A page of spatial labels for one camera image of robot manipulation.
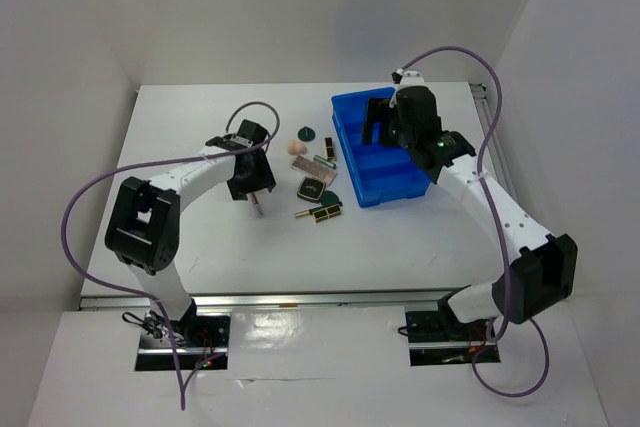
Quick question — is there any peach makeup sponge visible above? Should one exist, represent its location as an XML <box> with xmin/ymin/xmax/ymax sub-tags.
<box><xmin>286</xmin><ymin>140</ymin><xmax>308</xmax><ymax>156</ymax></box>

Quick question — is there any black gold compact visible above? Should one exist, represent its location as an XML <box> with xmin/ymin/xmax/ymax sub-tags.
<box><xmin>296</xmin><ymin>177</ymin><xmax>326</xmax><ymax>204</ymax></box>

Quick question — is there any dark green powder puff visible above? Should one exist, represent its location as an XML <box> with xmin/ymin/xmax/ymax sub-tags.
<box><xmin>297</xmin><ymin>126</ymin><xmax>316</xmax><ymax>142</ymax></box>

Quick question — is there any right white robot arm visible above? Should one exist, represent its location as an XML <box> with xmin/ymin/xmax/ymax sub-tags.
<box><xmin>366</xmin><ymin>68</ymin><xmax>578</xmax><ymax>339</ymax></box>

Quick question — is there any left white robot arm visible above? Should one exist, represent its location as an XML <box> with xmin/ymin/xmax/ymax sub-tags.
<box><xmin>105</xmin><ymin>120</ymin><xmax>276</xmax><ymax>346</ymax></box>

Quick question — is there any clear eyeshadow palette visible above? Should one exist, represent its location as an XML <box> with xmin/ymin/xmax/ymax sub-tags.
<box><xmin>291</xmin><ymin>155</ymin><xmax>337</xmax><ymax>186</ymax></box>

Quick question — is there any blue plastic organizer bin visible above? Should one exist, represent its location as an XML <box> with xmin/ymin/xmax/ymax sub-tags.
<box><xmin>331</xmin><ymin>87</ymin><xmax>431</xmax><ymax>208</ymax></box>

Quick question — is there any green small tube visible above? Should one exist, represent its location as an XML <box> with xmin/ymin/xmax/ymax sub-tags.
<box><xmin>313</xmin><ymin>155</ymin><xmax>336</xmax><ymax>170</ymax></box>

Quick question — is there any black gold lipstick upright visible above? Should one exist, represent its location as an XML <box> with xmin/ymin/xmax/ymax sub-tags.
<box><xmin>324</xmin><ymin>137</ymin><xmax>336</xmax><ymax>162</ymax></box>

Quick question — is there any right side aluminium rail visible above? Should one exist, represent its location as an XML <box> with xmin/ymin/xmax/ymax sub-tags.
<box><xmin>469</xmin><ymin>81</ymin><xmax>514</xmax><ymax>188</ymax></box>

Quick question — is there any aluminium rail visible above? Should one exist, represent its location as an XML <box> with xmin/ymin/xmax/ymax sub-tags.
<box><xmin>78</xmin><ymin>289</ymin><xmax>461</xmax><ymax>312</ymax></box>
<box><xmin>469</xmin><ymin>81</ymin><xmax>514</xmax><ymax>188</ymax></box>

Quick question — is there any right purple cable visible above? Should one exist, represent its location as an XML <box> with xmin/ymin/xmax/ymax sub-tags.
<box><xmin>397</xmin><ymin>45</ymin><xmax>551</xmax><ymax>398</ymax></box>

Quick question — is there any front aluminium rail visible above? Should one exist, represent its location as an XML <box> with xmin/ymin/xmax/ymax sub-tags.
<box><xmin>78</xmin><ymin>289</ymin><xmax>461</xmax><ymax>312</ymax></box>

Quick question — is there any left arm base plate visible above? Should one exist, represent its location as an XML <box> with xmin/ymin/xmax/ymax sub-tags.
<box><xmin>123</xmin><ymin>312</ymin><xmax>231</xmax><ymax>372</ymax></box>

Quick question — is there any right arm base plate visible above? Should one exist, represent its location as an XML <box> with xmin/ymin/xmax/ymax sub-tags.
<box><xmin>396</xmin><ymin>311</ymin><xmax>501</xmax><ymax>367</ymax></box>

